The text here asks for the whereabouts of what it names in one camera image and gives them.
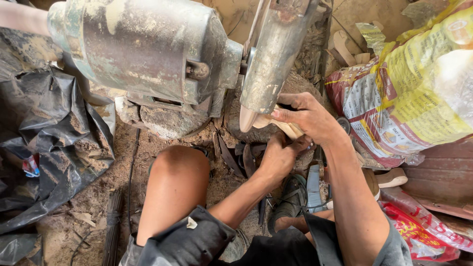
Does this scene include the stone motor base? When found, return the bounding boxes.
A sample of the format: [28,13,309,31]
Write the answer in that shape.
[115,95,212,140]

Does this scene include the person's right hand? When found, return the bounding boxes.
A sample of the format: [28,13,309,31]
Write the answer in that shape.
[271,92,349,148]

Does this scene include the red printed plastic bag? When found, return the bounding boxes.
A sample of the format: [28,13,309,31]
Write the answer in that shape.
[379,186,473,263]

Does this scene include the person's leg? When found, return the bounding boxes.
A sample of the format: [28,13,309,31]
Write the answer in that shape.
[273,209,335,234]
[136,145,211,247]

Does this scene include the rusty metal sheet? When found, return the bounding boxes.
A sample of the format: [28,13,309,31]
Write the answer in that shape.
[401,137,473,221]

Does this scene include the person's right leg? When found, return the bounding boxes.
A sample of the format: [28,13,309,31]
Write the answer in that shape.
[273,209,335,234]

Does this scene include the heap of wooden blanks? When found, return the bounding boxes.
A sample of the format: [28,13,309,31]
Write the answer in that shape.
[328,20,385,68]

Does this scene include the person's left hand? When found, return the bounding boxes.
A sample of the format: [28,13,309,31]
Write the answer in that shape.
[259,131,314,182]

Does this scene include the yellow printed feed sack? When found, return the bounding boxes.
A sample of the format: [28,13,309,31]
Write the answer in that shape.
[324,0,473,169]

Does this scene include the black plastic sheet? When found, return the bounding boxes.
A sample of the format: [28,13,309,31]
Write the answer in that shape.
[0,28,116,266]

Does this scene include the pale carved wooden piece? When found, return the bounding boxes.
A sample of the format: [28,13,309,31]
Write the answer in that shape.
[375,168,408,189]

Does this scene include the unfinished wooden spoon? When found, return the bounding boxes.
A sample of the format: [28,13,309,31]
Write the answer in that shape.
[239,104,306,141]

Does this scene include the green sandal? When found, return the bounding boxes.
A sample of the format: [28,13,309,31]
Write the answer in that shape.
[268,174,308,234]

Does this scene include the person's dark shorts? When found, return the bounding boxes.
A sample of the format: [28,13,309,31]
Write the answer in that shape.
[118,205,414,266]

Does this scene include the bundle of thin sticks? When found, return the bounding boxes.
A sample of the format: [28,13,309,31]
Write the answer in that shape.
[101,190,125,266]

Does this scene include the black cable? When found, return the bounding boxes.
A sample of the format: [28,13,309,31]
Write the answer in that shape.
[127,129,142,234]

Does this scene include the wooden stump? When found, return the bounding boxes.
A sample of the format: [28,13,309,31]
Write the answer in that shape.
[223,72,326,171]

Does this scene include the red white wrapper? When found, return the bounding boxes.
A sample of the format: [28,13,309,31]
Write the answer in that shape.
[21,154,41,178]

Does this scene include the silver metal blade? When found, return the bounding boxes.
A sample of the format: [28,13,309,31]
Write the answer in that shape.
[306,164,330,214]

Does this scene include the curved rusty metal scraps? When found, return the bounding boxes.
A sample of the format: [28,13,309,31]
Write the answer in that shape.
[212,131,267,179]

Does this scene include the worn green electric motor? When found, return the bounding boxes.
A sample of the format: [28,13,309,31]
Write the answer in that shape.
[47,0,244,113]

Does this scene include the rusty metal grinder guard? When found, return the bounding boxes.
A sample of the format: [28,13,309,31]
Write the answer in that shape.
[240,0,321,115]

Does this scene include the person's left leg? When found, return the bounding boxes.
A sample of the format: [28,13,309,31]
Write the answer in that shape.
[136,145,211,247]

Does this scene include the small black wheel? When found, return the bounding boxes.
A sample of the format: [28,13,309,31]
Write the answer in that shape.
[336,117,352,136]

